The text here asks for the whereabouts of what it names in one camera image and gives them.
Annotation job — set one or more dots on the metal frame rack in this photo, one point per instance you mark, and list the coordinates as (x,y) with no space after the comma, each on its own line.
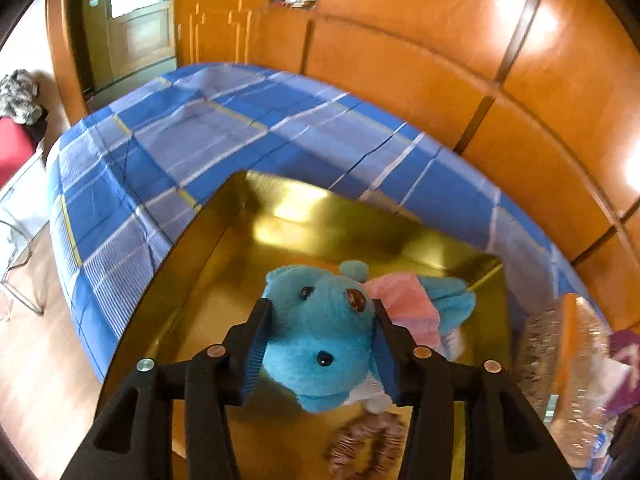
(17,240)

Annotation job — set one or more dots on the wooden door with window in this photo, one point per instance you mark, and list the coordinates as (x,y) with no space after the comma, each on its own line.
(137,20)

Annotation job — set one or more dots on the grey patterned cloth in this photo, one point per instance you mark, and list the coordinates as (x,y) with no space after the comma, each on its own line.
(20,96)

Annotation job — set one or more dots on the purple box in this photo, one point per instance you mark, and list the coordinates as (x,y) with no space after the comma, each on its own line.
(620,375)

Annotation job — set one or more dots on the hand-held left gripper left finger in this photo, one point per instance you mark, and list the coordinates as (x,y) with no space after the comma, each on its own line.
(254,355)

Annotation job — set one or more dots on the sparkly silver tissue box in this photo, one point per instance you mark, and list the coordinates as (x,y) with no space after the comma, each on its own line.
(562,370)

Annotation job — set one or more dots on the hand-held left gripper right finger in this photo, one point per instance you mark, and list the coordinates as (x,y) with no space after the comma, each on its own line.
(385,360)

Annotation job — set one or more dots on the blue plaid bedsheet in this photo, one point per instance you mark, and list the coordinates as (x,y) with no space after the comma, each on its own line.
(200,130)

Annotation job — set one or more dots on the red cloth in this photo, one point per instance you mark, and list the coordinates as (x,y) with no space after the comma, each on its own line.
(14,146)

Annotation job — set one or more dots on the blue plush toy pink dress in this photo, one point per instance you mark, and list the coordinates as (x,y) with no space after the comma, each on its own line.
(320,325)

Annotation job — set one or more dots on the gold box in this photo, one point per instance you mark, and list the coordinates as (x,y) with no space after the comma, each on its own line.
(240,280)

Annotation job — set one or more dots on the brown scrunchie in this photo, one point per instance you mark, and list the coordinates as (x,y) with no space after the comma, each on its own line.
(367,442)

